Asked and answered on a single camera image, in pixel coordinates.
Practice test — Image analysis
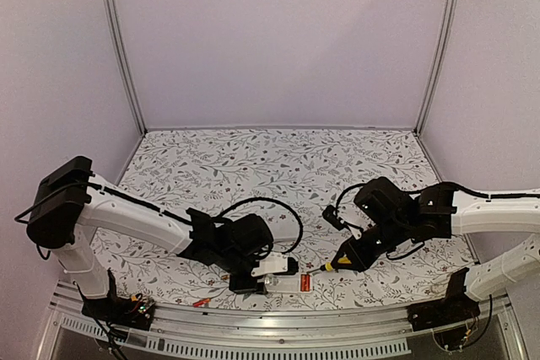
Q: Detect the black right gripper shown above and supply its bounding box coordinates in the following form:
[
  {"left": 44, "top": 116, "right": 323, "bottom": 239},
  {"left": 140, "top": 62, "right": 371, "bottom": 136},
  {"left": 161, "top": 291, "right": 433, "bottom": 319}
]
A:
[{"left": 332, "top": 215, "right": 409, "bottom": 273}]

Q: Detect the yellow handled screwdriver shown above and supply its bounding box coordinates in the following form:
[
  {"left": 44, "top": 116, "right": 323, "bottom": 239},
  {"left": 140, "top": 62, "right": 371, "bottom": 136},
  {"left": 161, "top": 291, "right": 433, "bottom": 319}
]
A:
[{"left": 306, "top": 263, "right": 335, "bottom": 274}]

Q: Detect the red gold battery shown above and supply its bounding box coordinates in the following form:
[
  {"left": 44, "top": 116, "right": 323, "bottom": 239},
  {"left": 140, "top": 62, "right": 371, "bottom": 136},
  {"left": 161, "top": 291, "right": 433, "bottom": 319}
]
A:
[{"left": 192, "top": 298, "right": 211, "bottom": 308}]

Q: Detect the white remote with green logo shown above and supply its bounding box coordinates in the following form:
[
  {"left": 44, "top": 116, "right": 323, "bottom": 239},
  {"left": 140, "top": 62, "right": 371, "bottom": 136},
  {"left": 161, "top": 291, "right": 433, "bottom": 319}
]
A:
[{"left": 263, "top": 274, "right": 313, "bottom": 294}]

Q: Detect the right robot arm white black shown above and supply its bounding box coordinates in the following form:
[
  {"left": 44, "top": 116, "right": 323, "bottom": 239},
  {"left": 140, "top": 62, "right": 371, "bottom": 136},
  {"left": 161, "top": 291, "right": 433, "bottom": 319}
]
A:
[{"left": 331, "top": 177, "right": 539, "bottom": 323}]

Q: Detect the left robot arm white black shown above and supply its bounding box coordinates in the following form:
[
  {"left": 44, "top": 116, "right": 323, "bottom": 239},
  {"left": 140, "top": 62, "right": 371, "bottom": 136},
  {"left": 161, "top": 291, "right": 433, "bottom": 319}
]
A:
[{"left": 14, "top": 156, "right": 273, "bottom": 321}]

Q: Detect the floral patterned table mat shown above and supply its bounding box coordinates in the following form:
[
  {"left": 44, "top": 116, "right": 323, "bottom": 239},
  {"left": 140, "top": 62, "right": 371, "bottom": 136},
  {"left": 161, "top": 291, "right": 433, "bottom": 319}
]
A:
[{"left": 92, "top": 129, "right": 473, "bottom": 295}]

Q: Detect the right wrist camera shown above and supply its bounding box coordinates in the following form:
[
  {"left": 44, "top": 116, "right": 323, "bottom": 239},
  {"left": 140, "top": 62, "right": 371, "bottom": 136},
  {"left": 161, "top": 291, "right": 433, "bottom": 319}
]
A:
[{"left": 322, "top": 205, "right": 347, "bottom": 231}]

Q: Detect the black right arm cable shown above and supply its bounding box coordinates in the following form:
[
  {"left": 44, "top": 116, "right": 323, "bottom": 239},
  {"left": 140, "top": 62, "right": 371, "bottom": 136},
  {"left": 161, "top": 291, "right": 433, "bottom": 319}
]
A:
[{"left": 335, "top": 183, "right": 366, "bottom": 226}]

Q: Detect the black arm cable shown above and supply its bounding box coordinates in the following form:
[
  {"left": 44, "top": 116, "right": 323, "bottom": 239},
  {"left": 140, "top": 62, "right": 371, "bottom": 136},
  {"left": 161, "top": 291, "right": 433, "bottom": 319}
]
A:
[
  {"left": 214, "top": 196, "right": 305, "bottom": 255},
  {"left": 335, "top": 183, "right": 366, "bottom": 226}
]

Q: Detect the front aluminium rail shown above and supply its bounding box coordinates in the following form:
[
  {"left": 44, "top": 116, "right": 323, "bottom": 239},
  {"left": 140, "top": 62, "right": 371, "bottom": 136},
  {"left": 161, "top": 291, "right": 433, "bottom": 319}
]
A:
[{"left": 35, "top": 278, "right": 533, "bottom": 359}]

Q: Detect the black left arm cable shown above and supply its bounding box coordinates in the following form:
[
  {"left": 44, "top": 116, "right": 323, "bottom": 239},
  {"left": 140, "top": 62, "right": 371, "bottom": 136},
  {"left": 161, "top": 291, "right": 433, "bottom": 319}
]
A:
[{"left": 214, "top": 196, "right": 305, "bottom": 255}]

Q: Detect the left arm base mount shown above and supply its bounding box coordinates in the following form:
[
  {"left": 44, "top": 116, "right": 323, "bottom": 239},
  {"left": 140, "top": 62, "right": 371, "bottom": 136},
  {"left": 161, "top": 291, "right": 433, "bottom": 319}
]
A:
[{"left": 82, "top": 296, "right": 155, "bottom": 330}]

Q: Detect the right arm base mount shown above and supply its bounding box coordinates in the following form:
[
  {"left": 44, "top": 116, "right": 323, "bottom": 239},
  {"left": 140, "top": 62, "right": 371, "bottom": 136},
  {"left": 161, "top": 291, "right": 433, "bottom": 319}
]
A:
[{"left": 407, "top": 296, "right": 480, "bottom": 331}]

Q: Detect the right aluminium frame post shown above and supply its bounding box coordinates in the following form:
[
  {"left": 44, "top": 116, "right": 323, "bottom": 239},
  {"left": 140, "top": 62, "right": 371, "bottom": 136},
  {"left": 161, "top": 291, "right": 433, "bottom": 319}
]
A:
[{"left": 413, "top": 0, "right": 458, "bottom": 137}]

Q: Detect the aluminium frame post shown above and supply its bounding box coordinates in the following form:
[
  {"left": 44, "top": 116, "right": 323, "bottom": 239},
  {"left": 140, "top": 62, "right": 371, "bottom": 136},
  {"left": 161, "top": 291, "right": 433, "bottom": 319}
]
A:
[
  {"left": 103, "top": 0, "right": 148, "bottom": 137},
  {"left": 413, "top": 0, "right": 458, "bottom": 137}
]

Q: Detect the left aluminium frame post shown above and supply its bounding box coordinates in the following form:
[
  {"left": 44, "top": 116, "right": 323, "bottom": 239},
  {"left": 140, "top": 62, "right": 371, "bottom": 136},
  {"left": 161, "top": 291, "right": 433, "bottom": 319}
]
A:
[{"left": 103, "top": 0, "right": 148, "bottom": 137}]

